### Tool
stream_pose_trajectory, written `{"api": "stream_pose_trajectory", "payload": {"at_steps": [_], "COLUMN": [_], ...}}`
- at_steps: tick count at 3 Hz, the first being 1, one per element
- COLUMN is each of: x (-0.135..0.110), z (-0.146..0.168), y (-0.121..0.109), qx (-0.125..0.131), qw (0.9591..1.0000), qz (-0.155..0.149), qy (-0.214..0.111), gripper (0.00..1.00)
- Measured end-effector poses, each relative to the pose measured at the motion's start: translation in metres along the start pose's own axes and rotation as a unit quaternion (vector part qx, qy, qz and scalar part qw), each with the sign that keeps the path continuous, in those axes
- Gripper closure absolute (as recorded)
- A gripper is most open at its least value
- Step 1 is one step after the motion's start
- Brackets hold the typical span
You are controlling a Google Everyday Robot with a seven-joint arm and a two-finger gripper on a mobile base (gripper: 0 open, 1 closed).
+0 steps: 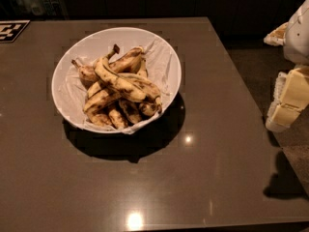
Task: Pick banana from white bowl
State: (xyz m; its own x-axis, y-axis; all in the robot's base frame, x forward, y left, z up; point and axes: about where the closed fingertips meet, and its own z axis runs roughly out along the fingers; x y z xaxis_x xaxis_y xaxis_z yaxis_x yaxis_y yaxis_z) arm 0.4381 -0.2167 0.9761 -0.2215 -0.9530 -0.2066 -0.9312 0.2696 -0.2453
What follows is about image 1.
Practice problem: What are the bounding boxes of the bottom middle banana end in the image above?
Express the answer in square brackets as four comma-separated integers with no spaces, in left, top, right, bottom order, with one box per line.
[107,103,128,130]

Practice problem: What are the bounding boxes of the spotted yellow banana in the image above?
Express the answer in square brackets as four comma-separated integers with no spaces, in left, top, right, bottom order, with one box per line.
[94,44,146,102]

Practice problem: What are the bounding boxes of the small right banana end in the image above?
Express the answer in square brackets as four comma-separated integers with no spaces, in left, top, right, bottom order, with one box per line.
[139,101,157,117]

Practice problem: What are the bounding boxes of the yellow taped gripper finger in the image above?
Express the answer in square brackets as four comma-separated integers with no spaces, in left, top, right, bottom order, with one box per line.
[266,66,309,132]

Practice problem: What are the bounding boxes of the white jugs in background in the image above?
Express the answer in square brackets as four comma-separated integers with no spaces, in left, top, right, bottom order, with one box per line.
[16,0,56,16]

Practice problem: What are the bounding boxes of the black white fiducial marker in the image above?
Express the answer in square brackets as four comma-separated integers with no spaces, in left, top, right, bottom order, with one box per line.
[0,20,30,44]

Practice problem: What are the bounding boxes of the bottom right banana end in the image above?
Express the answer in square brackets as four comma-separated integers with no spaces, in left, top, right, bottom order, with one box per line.
[119,99,142,125]

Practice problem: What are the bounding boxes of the white bowl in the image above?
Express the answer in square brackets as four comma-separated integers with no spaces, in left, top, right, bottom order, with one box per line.
[51,26,183,134]

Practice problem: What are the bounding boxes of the left back spotted banana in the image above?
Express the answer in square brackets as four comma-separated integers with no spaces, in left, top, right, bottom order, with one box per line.
[71,60,98,85]

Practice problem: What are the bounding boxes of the upper right spotted banana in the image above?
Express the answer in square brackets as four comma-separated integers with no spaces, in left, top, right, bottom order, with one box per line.
[109,46,144,73]

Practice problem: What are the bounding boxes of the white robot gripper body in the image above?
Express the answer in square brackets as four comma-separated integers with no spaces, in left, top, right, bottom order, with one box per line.
[264,0,309,65]

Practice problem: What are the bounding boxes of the right curved spotted banana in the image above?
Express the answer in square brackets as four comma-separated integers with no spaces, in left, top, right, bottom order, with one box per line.
[120,72,162,114]

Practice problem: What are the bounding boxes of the left lower spotted banana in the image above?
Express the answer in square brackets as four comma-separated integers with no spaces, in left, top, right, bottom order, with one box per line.
[83,88,121,113]

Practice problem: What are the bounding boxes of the bottom left banana end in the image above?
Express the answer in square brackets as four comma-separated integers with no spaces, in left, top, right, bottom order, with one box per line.
[87,112,112,127]

